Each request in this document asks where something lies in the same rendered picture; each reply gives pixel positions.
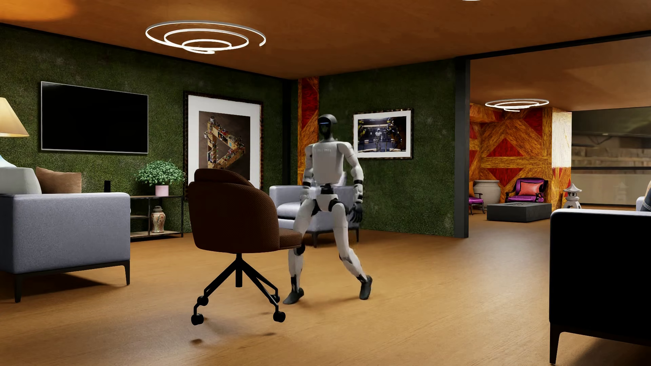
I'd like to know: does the brown cushion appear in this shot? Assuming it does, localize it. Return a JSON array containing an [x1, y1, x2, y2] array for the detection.
[[35, 166, 82, 194]]

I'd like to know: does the grey armchair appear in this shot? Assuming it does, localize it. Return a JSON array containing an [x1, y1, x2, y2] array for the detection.
[[269, 184, 361, 248]]

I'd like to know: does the dark low coffee table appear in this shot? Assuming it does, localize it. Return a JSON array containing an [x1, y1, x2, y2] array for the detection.
[[487, 202, 552, 223]]

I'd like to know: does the framed triangle artwork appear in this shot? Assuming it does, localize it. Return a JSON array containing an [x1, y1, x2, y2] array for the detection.
[[183, 91, 263, 190]]

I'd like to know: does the large grey floor pot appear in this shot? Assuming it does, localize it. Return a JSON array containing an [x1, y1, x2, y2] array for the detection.
[[473, 179, 502, 206]]

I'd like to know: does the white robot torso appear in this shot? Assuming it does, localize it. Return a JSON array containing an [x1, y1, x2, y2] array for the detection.
[[310, 141, 349, 210]]

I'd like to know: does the white cushion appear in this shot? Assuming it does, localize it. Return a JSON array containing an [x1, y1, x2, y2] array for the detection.
[[0, 167, 42, 195]]

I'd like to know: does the robot leg white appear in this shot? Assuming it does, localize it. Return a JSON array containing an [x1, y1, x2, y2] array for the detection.
[[328, 198, 373, 301], [283, 199, 322, 305]]

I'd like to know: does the robot right leg white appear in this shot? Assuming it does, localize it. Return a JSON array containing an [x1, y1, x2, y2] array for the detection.
[[283, 199, 322, 305]]

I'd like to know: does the purple armchair orange cushion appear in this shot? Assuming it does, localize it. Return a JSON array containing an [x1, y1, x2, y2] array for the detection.
[[505, 177, 549, 203]]

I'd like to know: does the black wall television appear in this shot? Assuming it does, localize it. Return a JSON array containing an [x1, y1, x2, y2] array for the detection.
[[41, 81, 149, 155]]

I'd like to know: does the dark console shelf table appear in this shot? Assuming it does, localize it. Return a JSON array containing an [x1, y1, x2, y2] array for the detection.
[[129, 194, 185, 240]]

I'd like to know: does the small ring ceiling light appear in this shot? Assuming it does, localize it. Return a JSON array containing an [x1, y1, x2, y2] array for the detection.
[[485, 99, 550, 113]]

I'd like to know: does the grey sofa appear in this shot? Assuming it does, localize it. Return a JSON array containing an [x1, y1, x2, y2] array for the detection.
[[0, 192, 131, 304]]

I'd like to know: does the white stone lantern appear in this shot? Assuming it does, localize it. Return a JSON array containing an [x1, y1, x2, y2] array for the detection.
[[563, 183, 583, 209]]

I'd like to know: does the framed robot photo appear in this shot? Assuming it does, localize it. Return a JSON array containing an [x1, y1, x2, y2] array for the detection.
[[353, 109, 413, 160]]

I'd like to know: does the robot head black visor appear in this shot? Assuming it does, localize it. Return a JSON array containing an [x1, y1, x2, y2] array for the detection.
[[317, 114, 338, 142]]

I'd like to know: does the brown office chair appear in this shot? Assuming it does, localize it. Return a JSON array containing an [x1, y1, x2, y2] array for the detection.
[[186, 168, 305, 326]]

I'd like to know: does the large ring ceiling light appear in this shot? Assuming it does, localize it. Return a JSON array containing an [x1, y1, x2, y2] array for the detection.
[[145, 20, 267, 55]]

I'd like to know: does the potted green plant pink pot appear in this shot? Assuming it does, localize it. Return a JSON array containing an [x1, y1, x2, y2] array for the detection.
[[135, 160, 186, 197]]

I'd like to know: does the cream table lamp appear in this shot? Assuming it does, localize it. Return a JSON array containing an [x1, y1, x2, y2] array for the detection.
[[0, 97, 30, 168]]

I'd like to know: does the robot left leg white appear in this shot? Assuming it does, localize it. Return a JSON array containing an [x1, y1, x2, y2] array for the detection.
[[328, 198, 373, 301]]

